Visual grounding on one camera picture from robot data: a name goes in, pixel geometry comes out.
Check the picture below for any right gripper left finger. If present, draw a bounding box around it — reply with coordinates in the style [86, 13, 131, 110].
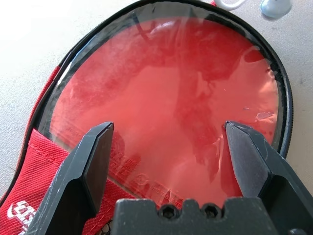
[24, 121, 115, 235]

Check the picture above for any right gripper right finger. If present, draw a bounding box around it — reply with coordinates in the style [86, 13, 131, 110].
[223, 120, 313, 235]

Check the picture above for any black red paddle case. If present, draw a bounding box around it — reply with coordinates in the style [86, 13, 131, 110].
[0, 0, 294, 235]

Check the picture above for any red ping-pong paddle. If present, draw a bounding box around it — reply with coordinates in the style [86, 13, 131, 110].
[50, 18, 280, 204]

